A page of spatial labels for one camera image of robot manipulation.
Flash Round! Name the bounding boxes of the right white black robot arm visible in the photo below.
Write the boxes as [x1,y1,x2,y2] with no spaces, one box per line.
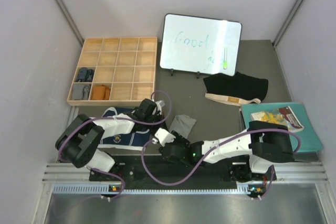
[154,121,295,180]

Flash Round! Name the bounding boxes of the white slotted cable duct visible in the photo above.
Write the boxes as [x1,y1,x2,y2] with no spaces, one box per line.
[52,183,266,195]

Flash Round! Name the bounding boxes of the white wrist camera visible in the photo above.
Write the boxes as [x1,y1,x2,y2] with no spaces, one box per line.
[154,127,175,147]
[155,100,165,111]

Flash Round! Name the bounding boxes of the grey underwear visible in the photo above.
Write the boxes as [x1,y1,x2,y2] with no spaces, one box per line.
[169,114,196,138]

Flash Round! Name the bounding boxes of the rolled orange cloth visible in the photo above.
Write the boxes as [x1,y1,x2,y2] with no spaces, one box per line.
[91,85,111,101]

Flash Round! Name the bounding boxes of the teal folder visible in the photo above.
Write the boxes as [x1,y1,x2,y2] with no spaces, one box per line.
[240,102,323,153]

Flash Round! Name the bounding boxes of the wooden compartment tray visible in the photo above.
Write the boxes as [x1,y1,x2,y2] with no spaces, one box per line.
[67,37,158,106]

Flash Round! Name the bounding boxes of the green marker pen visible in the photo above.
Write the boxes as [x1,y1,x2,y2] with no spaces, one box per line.
[223,48,228,69]

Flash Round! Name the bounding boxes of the black underwear beige waistband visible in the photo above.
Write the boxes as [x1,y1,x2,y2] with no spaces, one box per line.
[203,72,269,106]

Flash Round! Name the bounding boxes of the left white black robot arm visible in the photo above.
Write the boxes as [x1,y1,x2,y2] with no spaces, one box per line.
[55,99,166,180]

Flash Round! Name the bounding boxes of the rolled grey cloth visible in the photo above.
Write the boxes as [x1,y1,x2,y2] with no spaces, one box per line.
[71,83,91,100]

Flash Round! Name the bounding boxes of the navy blue white underwear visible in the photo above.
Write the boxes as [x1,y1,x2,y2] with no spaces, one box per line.
[98,107,150,151]

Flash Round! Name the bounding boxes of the yellow paperback book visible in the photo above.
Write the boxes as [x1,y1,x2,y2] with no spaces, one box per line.
[250,106,304,132]

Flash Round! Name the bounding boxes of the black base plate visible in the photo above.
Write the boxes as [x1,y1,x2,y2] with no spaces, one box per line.
[90,159,276,186]

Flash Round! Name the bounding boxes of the rolled dark patterned socks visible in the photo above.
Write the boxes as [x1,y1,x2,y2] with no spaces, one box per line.
[75,67,95,82]

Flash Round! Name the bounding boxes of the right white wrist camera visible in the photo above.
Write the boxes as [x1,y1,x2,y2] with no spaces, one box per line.
[154,127,175,147]

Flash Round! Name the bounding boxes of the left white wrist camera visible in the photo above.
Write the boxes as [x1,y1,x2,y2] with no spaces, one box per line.
[155,100,165,111]

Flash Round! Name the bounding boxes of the small whiteboard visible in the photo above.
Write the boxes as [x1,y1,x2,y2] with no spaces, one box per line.
[160,14,242,76]

